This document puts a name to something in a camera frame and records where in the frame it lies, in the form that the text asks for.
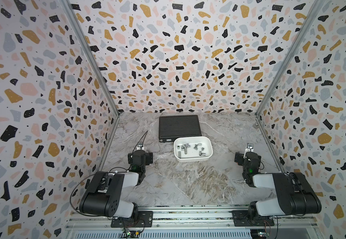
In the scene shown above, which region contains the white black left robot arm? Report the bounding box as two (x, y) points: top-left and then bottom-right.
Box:
(78, 149), (154, 220)

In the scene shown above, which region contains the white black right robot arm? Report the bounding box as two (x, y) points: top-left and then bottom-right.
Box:
(235, 150), (322, 220)

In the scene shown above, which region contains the white plastic storage box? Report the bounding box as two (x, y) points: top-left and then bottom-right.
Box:
(174, 136), (213, 162)

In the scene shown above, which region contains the black ribbed tool case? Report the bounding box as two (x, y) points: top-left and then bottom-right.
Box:
(159, 115), (202, 142)

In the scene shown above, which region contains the green circuit board right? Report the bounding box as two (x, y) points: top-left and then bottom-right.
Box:
(257, 231), (268, 239)

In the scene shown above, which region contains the green circuit board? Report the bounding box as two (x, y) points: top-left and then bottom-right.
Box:
(257, 231), (268, 239)
(121, 230), (141, 239)

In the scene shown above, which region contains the green circuit board left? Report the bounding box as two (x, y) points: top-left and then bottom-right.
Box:
(121, 230), (141, 239)

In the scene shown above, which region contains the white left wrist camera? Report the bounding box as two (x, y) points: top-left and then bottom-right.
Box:
(136, 143), (145, 151)

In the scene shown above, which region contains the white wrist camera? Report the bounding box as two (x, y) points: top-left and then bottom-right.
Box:
(136, 143), (145, 151)
(244, 143), (254, 158)

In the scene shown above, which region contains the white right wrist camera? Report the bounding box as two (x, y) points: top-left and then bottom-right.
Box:
(244, 143), (254, 158)

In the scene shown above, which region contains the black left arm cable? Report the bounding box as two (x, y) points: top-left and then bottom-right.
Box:
(69, 130), (149, 217)

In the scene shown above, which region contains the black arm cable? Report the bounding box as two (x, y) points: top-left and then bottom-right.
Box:
(69, 130), (149, 217)
(283, 171), (311, 195)

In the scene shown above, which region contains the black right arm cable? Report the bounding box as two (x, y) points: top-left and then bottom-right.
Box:
(283, 171), (311, 195)

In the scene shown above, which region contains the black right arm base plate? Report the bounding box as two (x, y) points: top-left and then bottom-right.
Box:
(231, 210), (275, 227)

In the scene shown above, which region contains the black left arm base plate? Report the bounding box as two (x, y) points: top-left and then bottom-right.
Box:
(111, 211), (154, 228)

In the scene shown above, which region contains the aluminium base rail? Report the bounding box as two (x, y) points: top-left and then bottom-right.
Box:
(65, 204), (320, 239)

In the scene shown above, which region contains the aluminium frame post left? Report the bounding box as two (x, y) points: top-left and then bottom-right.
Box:
(59, 0), (120, 118)

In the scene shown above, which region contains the aluminium frame post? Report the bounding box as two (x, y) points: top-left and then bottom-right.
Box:
(255, 0), (326, 117)
(59, 0), (120, 118)

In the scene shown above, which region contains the aluminium frame post right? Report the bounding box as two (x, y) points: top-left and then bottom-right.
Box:
(255, 0), (326, 117)

